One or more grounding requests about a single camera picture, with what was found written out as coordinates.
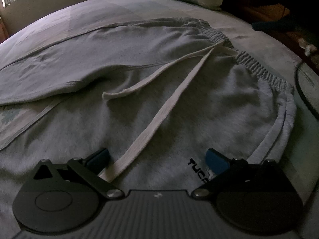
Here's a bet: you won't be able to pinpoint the patterned grey bed sheet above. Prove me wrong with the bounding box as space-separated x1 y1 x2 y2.
3 0 318 201

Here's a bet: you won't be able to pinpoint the grey sweatpants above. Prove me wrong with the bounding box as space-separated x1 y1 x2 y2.
1 18 296 238

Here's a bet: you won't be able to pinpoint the white drawstring cord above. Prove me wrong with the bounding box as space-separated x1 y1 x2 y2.
98 40 237 182

